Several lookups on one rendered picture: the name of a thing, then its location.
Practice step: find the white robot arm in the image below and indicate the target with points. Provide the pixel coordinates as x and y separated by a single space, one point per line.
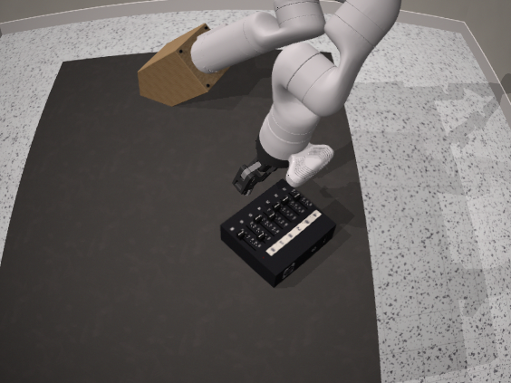
318 88

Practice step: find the black lighting desk with faders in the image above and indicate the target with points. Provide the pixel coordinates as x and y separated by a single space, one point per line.
291 228

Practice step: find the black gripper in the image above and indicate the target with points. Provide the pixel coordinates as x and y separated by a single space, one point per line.
246 174

